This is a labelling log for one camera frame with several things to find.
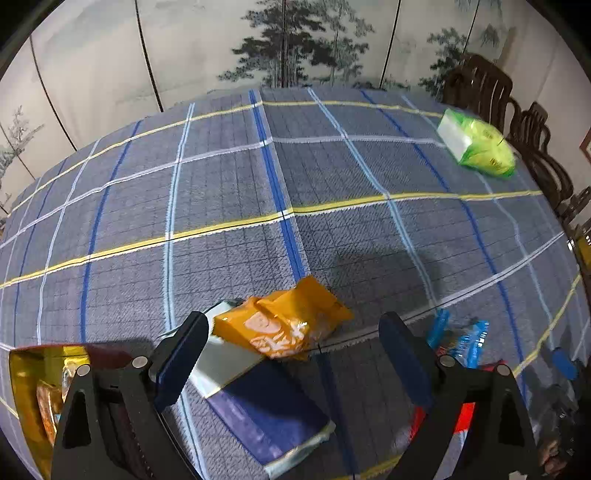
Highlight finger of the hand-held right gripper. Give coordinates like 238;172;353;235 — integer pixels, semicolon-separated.
551;348;578;380

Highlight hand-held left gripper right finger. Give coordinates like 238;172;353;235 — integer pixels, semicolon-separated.
379;311;541;480

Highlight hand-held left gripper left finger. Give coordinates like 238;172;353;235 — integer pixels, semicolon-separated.
51;311;211;480

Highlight red packet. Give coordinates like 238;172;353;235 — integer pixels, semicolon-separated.
410;364;477;437

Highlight blue and white packet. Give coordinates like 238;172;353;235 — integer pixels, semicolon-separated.
191;300;335;478

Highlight clear packet orange fried snack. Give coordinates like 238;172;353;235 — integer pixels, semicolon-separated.
36;379;64;446

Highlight red tin box gold interior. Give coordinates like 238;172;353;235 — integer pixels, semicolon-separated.
9;344;153;480

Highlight blue plaid tablecloth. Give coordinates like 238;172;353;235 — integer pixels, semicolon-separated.
0;88;585;480

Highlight green tissue pack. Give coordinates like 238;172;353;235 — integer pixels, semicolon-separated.
436;108;517;178

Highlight painted landscape folding screen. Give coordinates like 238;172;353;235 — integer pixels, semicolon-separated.
0;0;522;217

